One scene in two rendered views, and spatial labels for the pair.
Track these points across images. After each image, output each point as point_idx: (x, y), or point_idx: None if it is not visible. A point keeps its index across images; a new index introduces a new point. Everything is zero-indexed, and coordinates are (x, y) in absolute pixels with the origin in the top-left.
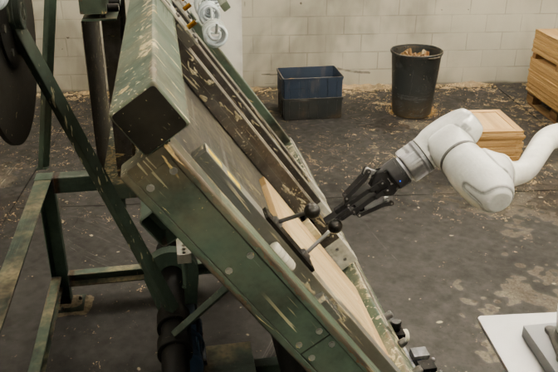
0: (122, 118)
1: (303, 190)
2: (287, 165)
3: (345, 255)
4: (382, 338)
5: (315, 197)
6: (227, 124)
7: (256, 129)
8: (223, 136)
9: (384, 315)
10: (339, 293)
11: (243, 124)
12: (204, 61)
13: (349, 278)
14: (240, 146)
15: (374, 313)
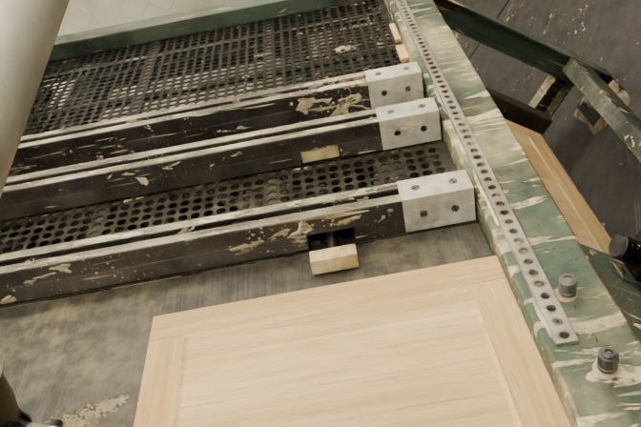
0: None
1: (273, 211)
2: (276, 148)
3: (446, 205)
4: (557, 392)
5: (363, 128)
6: (70, 286)
7: (184, 168)
8: (52, 336)
9: (555, 297)
10: None
11: (80, 265)
12: (32, 193)
13: (486, 234)
14: (121, 282)
15: (529, 319)
